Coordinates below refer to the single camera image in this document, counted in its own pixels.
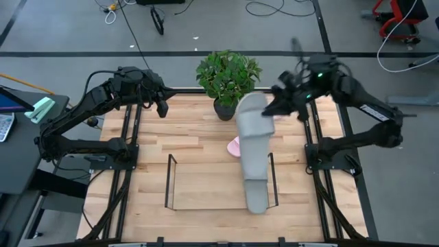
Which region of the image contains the green plant in black pot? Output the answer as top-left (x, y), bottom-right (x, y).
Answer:
top-left (195, 49), bottom-right (263, 121)

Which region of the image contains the black base cable loop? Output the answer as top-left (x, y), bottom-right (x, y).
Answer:
top-left (344, 153), bottom-right (363, 176)

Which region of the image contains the grey desk foot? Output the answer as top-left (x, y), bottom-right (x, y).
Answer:
top-left (386, 89), bottom-right (439, 106)

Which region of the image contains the black box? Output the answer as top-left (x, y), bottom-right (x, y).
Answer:
top-left (135, 0), bottom-right (186, 5)

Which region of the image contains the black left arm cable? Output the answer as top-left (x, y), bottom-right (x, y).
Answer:
top-left (82, 69), bottom-right (116, 101)

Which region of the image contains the orange rod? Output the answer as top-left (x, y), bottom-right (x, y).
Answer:
top-left (0, 72), bottom-right (56, 96)

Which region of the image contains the white calculator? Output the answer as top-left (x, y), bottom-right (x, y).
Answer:
top-left (0, 112), bottom-right (16, 143)

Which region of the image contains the long black floor cable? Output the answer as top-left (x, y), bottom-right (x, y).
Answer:
top-left (117, 0), bottom-right (151, 69)

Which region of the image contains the long white cable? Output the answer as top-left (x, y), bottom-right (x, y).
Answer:
top-left (376, 0), bottom-right (439, 73)

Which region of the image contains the black tablet screen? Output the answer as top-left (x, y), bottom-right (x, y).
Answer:
top-left (0, 85), bottom-right (36, 114)

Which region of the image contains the black looped floor cable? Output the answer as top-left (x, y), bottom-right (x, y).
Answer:
top-left (244, 0), bottom-right (317, 18)

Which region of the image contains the mint green stapler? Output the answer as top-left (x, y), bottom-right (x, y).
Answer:
top-left (24, 96), bottom-right (56, 125)

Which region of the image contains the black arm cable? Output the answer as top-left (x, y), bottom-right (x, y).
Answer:
top-left (289, 36), bottom-right (309, 75)
top-left (82, 69), bottom-right (116, 101)

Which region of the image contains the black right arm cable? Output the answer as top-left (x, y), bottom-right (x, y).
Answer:
top-left (289, 36), bottom-right (309, 75)

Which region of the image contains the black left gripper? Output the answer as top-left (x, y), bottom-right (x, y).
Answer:
top-left (140, 67), bottom-right (171, 119)

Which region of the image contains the black side desk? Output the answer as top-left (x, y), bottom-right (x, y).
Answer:
top-left (0, 87), bottom-right (89, 247)

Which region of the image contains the grey chair leg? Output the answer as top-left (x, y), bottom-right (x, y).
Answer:
top-left (407, 53), bottom-right (439, 69)

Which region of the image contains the clear acrylic tray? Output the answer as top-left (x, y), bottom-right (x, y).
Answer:
top-left (164, 152), bottom-right (280, 211)

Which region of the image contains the white floor cable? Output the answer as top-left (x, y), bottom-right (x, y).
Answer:
top-left (94, 0), bottom-right (137, 25)

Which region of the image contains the black strap loop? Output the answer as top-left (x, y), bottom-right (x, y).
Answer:
top-left (150, 5), bottom-right (165, 36)

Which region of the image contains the red black trolley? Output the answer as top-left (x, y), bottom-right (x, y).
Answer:
top-left (371, 0), bottom-right (429, 45)

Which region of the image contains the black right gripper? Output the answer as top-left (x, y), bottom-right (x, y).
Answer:
top-left (262, 73), bottom-right (313, 117)

